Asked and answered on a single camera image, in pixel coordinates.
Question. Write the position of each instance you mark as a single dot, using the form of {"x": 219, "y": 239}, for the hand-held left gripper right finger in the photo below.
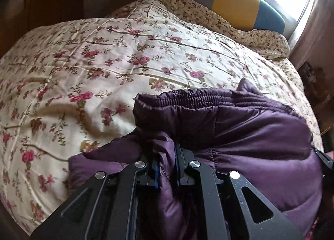
{"x": 178, "y": 172}

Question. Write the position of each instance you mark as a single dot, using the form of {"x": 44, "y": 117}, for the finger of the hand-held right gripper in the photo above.
{"x": 327, "y": 165}

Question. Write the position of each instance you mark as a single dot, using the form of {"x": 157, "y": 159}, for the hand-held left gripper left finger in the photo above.
{"x": 155, "y": 177}

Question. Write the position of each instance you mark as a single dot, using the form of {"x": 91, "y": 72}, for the purple puffer jacket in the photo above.
{"x": 248, "y": 130}

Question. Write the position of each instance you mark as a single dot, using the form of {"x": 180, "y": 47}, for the cluttered wooden desk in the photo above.
{"x": 315, "y": 94}

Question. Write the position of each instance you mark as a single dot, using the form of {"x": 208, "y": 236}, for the cream floral quilt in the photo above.
{"x": 104, "y": 73}

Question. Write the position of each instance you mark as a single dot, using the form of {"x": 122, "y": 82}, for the long pale patterned curtain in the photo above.
{"x": 313, "y": 34}

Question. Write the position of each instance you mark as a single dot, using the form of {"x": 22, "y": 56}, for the floral pillow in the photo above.
{"x": 195, "y": 10}

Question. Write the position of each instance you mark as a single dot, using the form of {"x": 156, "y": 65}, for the grey yellow blue headboard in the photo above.
{"x": 234, "y": 2}

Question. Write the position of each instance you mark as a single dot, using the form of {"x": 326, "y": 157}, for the brown wooden wardrobe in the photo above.
{"x": 47, "y": 0}

